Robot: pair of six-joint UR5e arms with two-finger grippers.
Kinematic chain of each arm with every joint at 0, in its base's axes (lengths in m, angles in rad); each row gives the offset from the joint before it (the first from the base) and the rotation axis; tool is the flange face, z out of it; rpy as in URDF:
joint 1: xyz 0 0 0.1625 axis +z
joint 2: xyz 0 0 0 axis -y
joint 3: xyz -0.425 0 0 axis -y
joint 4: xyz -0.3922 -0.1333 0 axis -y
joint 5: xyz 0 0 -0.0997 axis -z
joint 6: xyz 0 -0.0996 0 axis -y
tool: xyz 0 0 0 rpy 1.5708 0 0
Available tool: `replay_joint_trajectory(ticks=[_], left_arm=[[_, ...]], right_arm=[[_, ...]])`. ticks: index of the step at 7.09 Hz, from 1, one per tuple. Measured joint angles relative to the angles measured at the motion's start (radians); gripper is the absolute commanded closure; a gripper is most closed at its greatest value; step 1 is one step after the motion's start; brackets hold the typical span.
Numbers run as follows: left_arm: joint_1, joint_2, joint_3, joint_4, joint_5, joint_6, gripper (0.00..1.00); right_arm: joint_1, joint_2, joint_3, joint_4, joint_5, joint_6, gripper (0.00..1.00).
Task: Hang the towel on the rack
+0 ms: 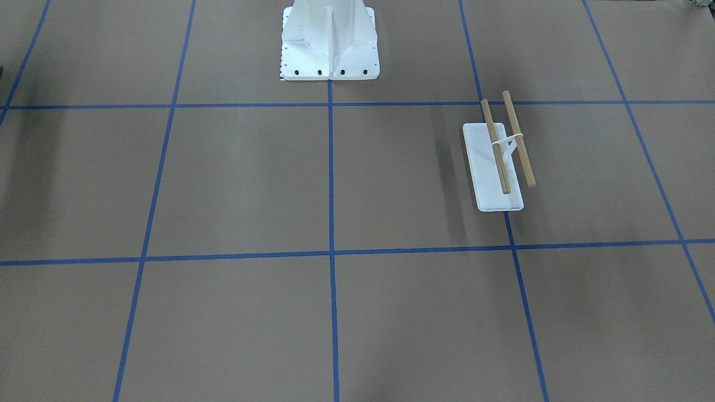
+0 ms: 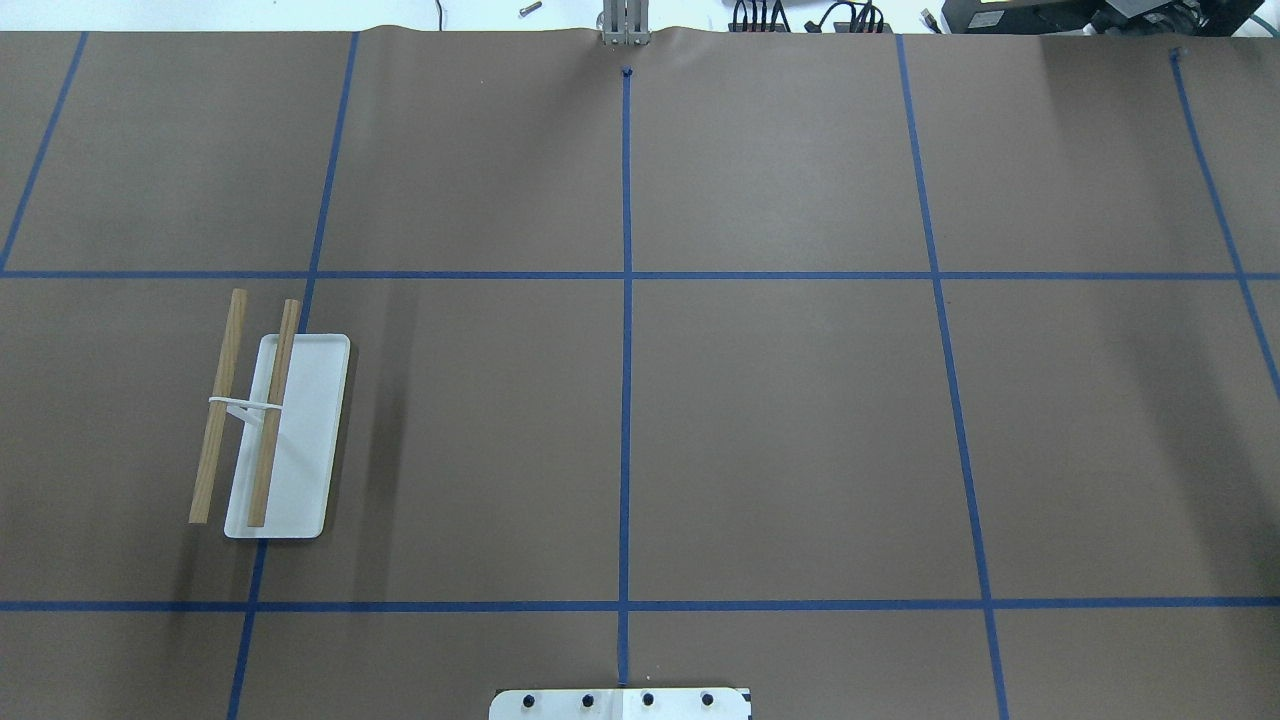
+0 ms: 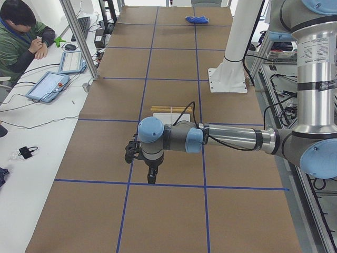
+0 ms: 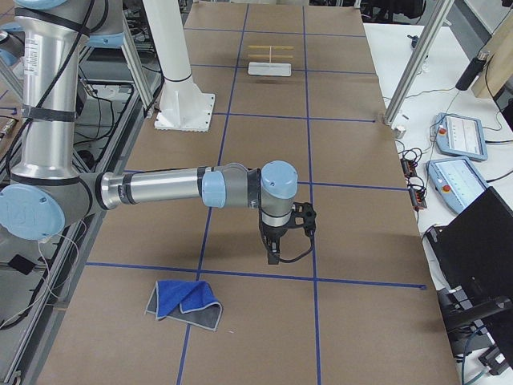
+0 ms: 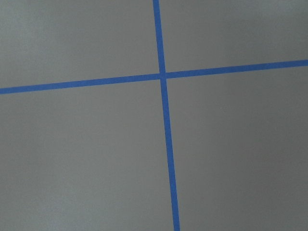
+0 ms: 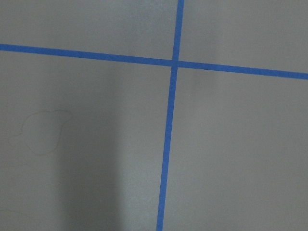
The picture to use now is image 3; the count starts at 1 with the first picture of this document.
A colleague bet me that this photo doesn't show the inner wooden rack bar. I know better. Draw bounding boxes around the inner wooden rack bar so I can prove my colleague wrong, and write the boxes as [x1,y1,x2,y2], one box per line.
[151,108,192,113]

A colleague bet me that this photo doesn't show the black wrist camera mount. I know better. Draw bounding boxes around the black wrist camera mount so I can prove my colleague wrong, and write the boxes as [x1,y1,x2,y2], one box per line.
[124,133,141,164]

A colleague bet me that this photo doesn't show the black power adapter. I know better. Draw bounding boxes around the black power adapter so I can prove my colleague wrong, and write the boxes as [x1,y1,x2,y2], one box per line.
[94,28,106,48]

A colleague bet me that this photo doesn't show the green clamp tool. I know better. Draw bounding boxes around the green clamp tool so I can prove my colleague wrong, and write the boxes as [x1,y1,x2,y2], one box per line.
[54,37,67,48]

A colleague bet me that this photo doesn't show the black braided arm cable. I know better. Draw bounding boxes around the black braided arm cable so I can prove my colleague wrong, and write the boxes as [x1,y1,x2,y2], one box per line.
[172,101,257,151]

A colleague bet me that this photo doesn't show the white rack bracket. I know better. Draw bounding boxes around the white rack bracket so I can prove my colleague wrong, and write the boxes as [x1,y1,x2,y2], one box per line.
[170,106,174,125]

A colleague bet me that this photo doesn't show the person in green jacket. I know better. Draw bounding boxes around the person in green jacket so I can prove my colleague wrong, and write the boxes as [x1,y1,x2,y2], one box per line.
[1,1,55,88]

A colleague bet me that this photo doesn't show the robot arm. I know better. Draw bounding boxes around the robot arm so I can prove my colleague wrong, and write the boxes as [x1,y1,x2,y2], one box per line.
[136,1,336,184]

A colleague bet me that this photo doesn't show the blue towel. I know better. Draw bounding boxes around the blue towel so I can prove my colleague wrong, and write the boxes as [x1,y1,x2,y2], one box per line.
[185,16,209,24]

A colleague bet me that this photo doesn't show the aluminium frame post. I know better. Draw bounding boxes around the aluminium frame post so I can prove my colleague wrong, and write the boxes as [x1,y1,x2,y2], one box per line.
[60,0,98,81]

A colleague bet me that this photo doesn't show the wooden rack bar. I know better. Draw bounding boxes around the wooden rack bar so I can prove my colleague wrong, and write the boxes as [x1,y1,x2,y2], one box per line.
[151,108,192,113]
[151,106,185,110]

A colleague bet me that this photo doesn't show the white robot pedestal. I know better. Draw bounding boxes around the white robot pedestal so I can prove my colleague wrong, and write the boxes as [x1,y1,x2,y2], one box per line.
[208,0,264,93]

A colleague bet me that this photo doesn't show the far blue teach pendant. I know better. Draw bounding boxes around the far blue teach pendant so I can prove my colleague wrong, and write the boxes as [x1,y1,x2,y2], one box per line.
[58,51,86,74]

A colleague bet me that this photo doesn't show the outer wooden rack bar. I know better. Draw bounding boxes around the outer wooden rack bar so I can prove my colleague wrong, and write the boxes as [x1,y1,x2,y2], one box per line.
[151,106,185,110]

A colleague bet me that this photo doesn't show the near blue teach pendant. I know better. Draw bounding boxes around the near blue teach pendant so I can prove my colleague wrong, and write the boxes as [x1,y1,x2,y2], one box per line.
[25,71,70,103]

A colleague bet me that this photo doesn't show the black keyboard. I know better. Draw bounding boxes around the black keyboard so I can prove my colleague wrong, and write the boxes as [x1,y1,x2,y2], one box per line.
[77,16,91,39]

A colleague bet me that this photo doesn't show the blue teach pendant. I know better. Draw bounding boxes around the blue teach pendant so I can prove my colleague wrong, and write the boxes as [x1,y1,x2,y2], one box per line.
[58,51,86,74]
[25,71,70,103]

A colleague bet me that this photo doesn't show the black computer mouse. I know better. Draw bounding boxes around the black computer mouse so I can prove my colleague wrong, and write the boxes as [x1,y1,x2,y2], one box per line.
[64,44,77,51]

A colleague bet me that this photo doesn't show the white rack base tray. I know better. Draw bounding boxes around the white rack base tray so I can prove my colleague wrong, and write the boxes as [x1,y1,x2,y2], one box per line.
[153,113,191,124]

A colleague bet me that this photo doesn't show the small black device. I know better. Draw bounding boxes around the small black device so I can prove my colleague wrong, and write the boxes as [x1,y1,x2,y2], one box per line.
[19,147,32,159]

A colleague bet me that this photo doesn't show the white rack of electronics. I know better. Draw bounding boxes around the white rack of electronics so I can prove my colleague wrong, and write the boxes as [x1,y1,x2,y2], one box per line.
[266,50,298,64]

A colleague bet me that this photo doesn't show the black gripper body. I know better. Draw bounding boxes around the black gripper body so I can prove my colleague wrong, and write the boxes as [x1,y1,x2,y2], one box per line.
[145,159,161,174]

